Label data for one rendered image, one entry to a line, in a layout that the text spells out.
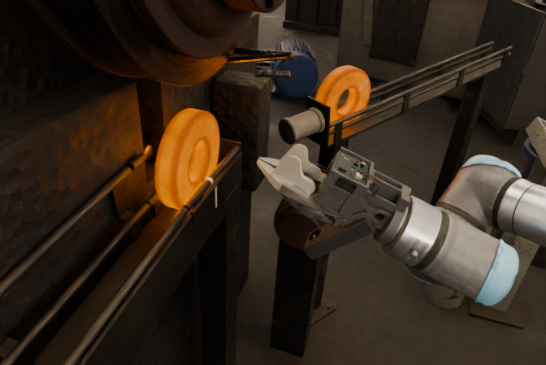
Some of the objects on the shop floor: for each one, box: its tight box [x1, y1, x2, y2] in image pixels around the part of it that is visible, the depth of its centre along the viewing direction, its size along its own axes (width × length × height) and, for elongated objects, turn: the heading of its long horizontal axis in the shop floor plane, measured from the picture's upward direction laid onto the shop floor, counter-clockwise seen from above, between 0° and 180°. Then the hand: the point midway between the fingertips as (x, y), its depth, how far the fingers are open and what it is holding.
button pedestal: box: [467, 117, 546, 329], centre depth 125 cm, size 16×24×62 cm, turn 156°
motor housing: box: [270, 163, 328, 357], centre depth 113 cm, size 13×22×54 cm, turn 156°
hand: (263, 167), depth 62 cm, fingers closed
